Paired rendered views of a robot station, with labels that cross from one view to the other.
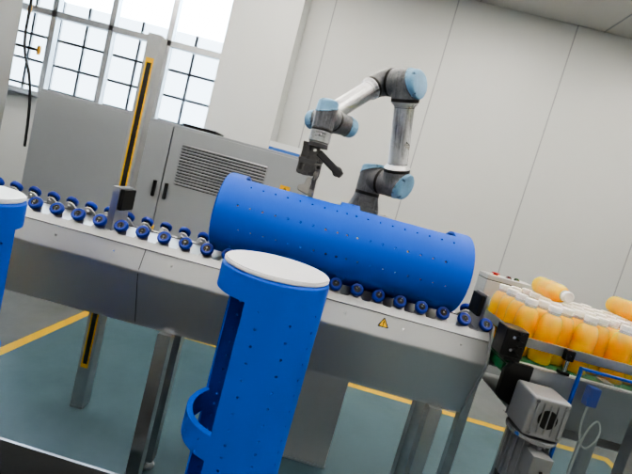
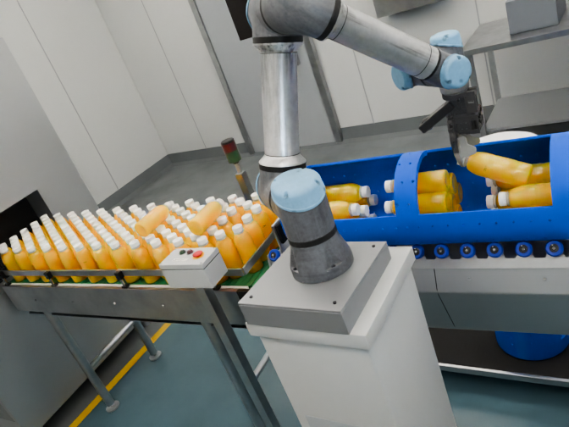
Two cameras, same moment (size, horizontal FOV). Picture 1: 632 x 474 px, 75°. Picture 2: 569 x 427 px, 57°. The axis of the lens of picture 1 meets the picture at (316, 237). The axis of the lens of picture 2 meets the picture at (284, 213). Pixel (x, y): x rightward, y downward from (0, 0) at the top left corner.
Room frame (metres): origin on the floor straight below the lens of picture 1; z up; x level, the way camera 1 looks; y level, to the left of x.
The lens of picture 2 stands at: (2.85, 0.43, 1.86)
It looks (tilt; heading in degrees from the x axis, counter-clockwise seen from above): 25 degrees down; 216
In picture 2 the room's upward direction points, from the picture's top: 21 degrees counter-clockwise
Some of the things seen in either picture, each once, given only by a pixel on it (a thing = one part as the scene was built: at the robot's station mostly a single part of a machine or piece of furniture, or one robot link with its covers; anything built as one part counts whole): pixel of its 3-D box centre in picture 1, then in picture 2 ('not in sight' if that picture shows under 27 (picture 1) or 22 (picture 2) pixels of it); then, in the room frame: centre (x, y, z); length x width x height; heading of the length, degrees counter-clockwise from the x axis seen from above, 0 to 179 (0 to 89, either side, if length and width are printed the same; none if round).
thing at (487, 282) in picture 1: (502, 289); (193, 267); (1.76, -0.83, 1.05); 0.20 x 0.10 x 0.10; 90
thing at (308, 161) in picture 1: (311, 160); (461, 111); (1.47, 0.08, 1.35); 0.09 x 0.08 x 0.12; 90
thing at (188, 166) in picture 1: (167, 217); not in sight; (3.31, 1.20, 0.72); 2.15 x 0.54 x 1.45; 87
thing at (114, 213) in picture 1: (121, 208); not in sight; (1.47, 0.70, 1.00); 0.10 x 0.04 x 0.15; 0
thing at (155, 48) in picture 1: (117, 229); not in sight; (1.80, 0.86, 0.85); 0.06 x 0.06 x 1.70; 0
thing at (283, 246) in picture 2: (476, 308); (284, 233); (1.47, -0.63, 0.99); 0.10 x 0.02 x 0.12; 0
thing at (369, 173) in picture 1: (372, 178); (301, 202); (1.95, -0.18, 1.37); 0.13 x 0.12 x 0.14; 48
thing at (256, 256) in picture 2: (495, 321); (269, 239); (1.47, -0.71, 0.96); 0.40 x 0.01 x 0.03; 0
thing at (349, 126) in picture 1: (339, 124); (418, 69); (1.56, 0.02, 1.51); 0.11 x 0.11 x 0.08; 48
